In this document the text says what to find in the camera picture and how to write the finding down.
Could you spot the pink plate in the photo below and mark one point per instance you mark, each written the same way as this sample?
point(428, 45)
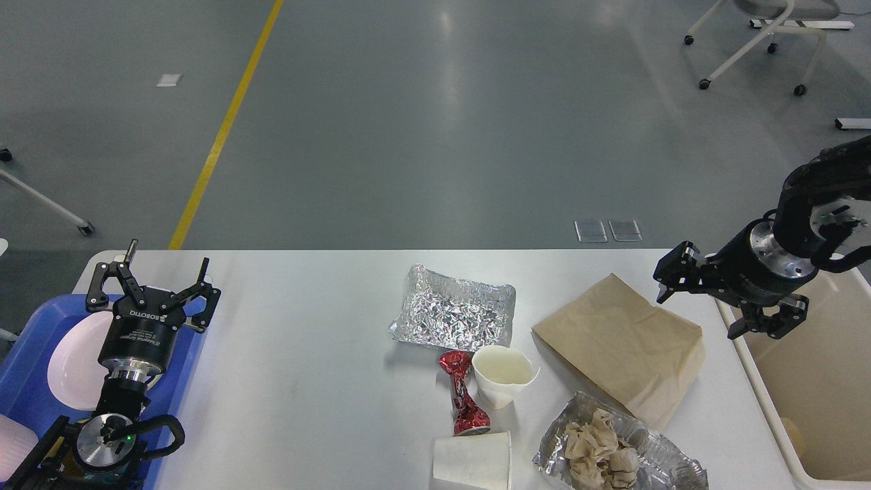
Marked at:
point(76, 375)

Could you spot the red foil wrapper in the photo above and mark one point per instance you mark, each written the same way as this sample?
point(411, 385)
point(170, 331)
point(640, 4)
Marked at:
point(470, 419)

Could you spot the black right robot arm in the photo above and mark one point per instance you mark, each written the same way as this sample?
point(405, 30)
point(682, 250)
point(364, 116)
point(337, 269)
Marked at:
point(821, 223)

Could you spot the white chair base left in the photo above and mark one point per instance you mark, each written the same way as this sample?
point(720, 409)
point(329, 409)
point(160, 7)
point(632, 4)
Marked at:
point(85, 227)

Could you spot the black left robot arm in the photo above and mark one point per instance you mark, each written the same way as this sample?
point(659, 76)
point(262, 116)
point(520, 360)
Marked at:
point(107, 449)

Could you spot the white bar on floor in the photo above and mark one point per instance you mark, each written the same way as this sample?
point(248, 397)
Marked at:
point(853, 124)

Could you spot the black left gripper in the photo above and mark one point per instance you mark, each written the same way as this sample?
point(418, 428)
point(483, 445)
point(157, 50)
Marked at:
point(141, 333)

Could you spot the white paper cup lying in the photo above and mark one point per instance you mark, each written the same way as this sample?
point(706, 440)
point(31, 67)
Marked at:
point(480, 461)

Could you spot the blue plastic tray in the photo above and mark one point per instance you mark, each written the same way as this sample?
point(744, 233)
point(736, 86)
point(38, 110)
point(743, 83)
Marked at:
point(26, 397)

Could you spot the crumpled aluminium foil sheet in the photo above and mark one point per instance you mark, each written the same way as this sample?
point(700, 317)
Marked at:
point(440, 311)

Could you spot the foil with tissue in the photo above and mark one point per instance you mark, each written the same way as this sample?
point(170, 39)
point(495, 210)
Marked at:
point(593, 445)

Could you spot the beige plastic bin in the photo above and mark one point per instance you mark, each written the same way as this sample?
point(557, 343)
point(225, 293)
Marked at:
point(813, 385)

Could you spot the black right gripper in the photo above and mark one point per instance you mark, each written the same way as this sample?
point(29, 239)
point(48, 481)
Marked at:
point(751, 271)

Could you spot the crumpled white paper cup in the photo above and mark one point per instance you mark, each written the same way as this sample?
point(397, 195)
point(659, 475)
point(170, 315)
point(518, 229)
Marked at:
point(502, 373)

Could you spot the white office chair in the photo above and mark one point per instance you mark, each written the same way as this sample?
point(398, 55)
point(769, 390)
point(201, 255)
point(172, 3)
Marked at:
point(786, 17)

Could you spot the brown paper bag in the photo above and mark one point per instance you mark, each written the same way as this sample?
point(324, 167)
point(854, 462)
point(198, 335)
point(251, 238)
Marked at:
point(644, 356)

